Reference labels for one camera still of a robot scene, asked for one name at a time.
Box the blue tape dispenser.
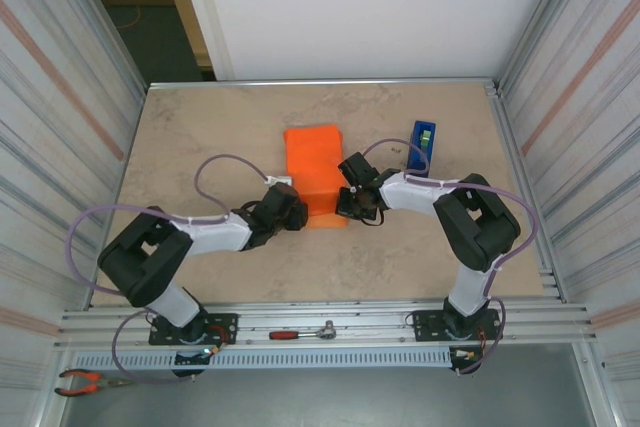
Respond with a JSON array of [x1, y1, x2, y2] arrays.
[[405, 120, 439, 178]]

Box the wooden door jamb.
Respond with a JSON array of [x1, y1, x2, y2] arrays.
[[153, 0, 217, 82]]

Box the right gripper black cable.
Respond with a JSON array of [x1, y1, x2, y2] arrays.
[[357, 204, 386, 228]]

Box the long aluminium cross rail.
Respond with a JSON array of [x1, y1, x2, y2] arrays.
[[148, 77, 501, 94]]

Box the wide aluminium rail bed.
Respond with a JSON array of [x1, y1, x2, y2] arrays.
[[58, 299, 599, 348]]

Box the red handled ratchet wrench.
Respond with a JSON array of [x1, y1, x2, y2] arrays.
[[268, 319, 339, 341]]

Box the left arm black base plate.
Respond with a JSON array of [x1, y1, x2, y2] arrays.
[[148, 313, 239, 347]]

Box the grey slotted cable duct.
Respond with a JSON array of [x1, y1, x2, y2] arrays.
[[74, 346, 454, 371]]

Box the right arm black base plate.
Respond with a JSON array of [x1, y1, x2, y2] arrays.
[[412, 309, 502, 343]]

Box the power connector with wires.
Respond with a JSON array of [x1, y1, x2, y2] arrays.
[[207, 325, 239, 356], [449, 329, 486, 363]]

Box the aluminium side rail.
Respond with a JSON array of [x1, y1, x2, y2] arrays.
[[483, 81, 569, 304]]

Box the orange floor cable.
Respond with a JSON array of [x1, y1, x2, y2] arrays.
[[117, 5, 142, 31]]

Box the aluminium upright post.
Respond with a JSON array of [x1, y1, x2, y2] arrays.
[[42, 0, 151, 94], [497, 0, 594, 96]]

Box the orange handled pliers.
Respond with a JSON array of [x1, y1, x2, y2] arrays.
[[53, 369, 134, 397]]

